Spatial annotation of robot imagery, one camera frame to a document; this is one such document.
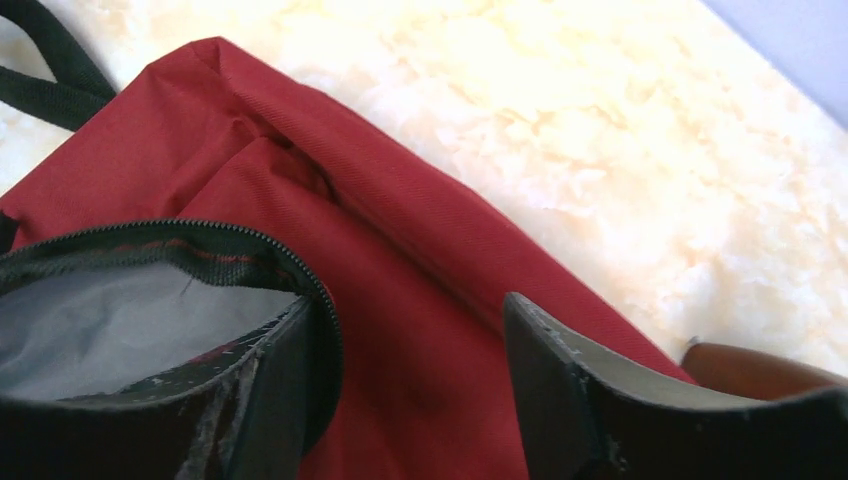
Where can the red student backpack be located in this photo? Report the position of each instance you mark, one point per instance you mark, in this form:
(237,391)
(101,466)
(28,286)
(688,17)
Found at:
(211,194)

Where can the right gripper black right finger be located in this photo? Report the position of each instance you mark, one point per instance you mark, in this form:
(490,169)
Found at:
(587,412)

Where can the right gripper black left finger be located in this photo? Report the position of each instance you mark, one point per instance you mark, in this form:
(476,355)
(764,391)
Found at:
(240,412)

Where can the brown wooden metronome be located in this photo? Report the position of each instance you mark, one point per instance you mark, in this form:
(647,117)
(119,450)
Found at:
(753,374)

